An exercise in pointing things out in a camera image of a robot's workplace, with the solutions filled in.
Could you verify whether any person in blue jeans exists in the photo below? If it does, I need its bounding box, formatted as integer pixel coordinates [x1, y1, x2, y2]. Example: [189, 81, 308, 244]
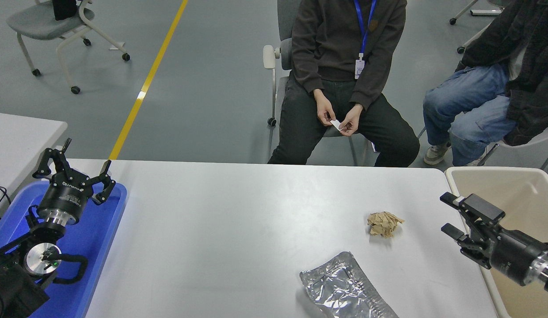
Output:
[422, 0, 548, 167]

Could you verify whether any black bag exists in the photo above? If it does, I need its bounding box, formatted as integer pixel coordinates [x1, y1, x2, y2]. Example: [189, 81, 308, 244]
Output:
[52, 0, 79, 20]

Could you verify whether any white side table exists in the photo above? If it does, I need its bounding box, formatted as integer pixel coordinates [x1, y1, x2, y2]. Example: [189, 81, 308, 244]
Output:
[0, 111, 68, 208]

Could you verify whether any person with blue lanyard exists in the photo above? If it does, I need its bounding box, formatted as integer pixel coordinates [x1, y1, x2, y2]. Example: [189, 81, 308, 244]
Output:
[267, 0, 420, 167]

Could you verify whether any wheeled chair with white legs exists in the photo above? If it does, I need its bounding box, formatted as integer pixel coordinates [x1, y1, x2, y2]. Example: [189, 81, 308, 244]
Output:
[449, 0, 513, 55]

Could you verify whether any person's right hand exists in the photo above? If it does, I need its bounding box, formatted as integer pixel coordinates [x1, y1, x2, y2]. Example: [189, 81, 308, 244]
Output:
[312, 88, 338, 127]

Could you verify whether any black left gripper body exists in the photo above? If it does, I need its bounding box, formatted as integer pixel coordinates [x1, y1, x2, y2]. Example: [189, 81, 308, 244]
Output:
[37, 170, 94, 217]

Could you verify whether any yellow floor tape line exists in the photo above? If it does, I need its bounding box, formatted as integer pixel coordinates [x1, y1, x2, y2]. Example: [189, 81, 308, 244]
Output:
[108, 0, 189, 160]

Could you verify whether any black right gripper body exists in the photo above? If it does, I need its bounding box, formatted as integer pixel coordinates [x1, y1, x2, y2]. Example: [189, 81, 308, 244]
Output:
[488, 227, 548, 287]

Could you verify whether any thin black cable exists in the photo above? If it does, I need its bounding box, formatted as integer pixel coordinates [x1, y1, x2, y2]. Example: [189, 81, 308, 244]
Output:
[0, 182, 12, 228]

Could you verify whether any silver foil tray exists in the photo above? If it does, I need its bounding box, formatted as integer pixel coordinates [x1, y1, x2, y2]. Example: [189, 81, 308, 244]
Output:
[299, 251, 400, 318]

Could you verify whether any person's left hand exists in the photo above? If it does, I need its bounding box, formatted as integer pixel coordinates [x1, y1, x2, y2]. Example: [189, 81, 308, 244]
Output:
[339, 104, 365, 136]

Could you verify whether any grey chair with metal legs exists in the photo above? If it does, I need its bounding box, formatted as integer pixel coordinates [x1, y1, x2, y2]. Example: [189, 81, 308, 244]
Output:
[416, 124, 548, 172]

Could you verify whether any blue plastic tray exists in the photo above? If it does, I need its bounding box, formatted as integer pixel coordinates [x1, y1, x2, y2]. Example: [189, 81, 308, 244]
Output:
[0, 181, 128, 318]

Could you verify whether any crumpled tan paper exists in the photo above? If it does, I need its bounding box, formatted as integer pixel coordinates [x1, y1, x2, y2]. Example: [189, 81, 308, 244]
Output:
[367, 211, 405, 239]

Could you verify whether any large pale plastic bin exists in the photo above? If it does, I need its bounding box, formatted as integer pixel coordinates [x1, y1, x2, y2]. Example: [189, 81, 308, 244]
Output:
[445, 166, 548, 318]

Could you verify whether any grey chair with white armrest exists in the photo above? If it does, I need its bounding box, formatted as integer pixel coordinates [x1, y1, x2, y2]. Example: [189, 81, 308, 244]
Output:
[263, 0, 376, 167]

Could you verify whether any grey wheeled chair with bag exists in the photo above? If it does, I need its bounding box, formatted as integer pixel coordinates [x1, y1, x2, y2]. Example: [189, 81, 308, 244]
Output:
[7, 0, 131, 95]

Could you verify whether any blue lanyard with badge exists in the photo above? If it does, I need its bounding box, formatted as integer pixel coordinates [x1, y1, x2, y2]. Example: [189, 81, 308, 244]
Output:
[353, 0, 378, 80]

